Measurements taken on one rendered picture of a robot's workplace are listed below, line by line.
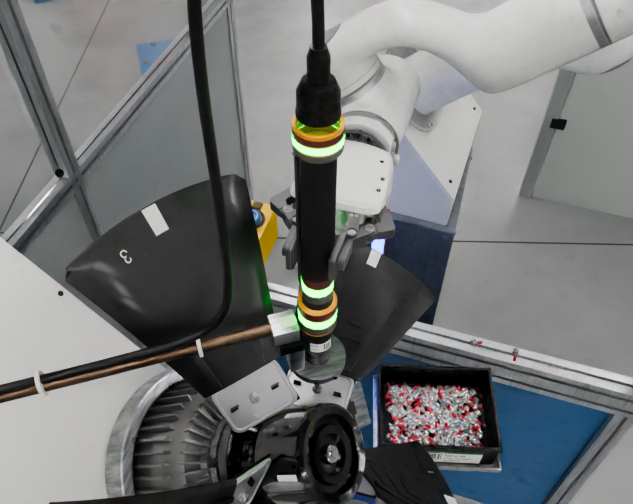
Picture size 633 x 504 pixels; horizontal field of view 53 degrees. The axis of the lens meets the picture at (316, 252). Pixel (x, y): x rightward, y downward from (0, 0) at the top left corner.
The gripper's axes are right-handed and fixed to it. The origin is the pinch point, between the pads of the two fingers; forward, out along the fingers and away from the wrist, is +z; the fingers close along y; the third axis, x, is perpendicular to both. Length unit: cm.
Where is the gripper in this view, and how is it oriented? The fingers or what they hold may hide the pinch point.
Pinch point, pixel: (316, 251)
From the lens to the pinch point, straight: 63.8
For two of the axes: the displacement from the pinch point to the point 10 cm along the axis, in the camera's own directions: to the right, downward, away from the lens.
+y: -9.5, -2.3, 2.0
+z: -3.1, 7.1, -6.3
